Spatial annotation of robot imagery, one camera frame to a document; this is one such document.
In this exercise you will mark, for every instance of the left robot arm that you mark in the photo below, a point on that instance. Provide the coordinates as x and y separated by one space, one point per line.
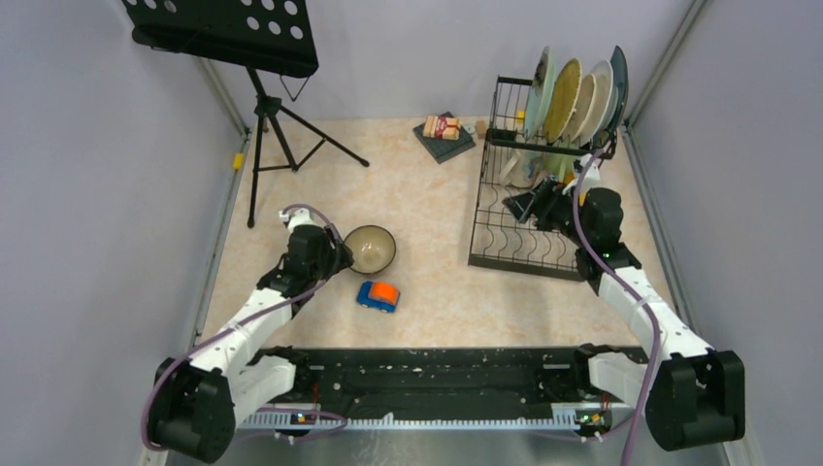
238 341

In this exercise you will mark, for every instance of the yellow-rimmed patterned plate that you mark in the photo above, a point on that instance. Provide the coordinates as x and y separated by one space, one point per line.
563 100

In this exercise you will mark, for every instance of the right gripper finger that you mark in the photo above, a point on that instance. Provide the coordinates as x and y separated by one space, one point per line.
542 208
514 203

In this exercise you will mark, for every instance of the cream floral ceramic plate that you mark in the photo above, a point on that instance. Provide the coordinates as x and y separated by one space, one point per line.
585 98

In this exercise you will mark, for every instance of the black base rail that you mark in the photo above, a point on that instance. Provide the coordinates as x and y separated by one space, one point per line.
443 384

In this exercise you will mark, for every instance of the teal square plate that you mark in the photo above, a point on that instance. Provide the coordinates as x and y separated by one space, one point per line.
619 97

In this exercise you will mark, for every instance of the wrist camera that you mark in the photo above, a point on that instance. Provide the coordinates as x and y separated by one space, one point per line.
587 172
294 218

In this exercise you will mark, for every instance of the beige mug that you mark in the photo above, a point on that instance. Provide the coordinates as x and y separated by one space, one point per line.
521 169

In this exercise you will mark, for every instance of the blue orange toy car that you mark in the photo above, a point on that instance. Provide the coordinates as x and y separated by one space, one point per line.
380 296

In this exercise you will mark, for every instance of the black music stand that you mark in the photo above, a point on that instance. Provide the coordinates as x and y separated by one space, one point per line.
260 36

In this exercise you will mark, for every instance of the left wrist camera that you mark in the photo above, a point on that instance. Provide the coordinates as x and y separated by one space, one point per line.
294 218

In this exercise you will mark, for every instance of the brown speckled cream bowl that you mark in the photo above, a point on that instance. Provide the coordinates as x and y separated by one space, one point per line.
373 248

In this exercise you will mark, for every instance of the black wire dish rack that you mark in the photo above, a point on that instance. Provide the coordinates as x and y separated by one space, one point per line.
498 240

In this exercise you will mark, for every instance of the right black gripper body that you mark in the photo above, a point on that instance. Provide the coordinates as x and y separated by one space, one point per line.
570 228

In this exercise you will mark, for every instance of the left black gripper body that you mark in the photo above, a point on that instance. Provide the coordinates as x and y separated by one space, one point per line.
332 261

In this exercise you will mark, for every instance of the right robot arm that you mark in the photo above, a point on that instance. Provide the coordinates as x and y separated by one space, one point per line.
656 341

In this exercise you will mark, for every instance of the light green round plate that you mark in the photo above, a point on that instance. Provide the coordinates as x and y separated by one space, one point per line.
540 94

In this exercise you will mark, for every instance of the wooden blocks stack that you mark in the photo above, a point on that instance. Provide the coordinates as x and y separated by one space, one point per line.
442 128

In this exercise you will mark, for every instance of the light green mug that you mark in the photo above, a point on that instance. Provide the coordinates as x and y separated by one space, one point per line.
558 164

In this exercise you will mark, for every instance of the small wooden block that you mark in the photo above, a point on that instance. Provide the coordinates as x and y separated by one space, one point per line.
481 128

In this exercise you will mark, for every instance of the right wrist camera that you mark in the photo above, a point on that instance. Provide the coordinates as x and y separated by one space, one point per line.
587 172

